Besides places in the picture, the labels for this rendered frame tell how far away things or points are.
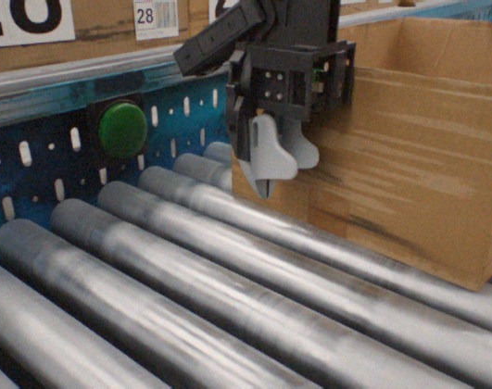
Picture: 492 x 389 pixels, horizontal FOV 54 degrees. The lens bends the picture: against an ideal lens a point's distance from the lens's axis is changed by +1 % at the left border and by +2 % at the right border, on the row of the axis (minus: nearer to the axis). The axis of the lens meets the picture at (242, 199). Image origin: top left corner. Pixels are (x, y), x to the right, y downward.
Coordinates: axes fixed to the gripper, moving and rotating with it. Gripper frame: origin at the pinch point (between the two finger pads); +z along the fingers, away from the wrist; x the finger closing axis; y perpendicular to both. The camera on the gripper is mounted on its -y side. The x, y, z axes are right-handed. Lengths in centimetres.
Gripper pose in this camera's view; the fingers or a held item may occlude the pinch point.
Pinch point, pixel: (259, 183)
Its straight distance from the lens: 48.1
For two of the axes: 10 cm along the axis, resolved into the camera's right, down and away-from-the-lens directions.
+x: 6.3, -3.5, 7.0
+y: 7.8, 2.8, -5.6
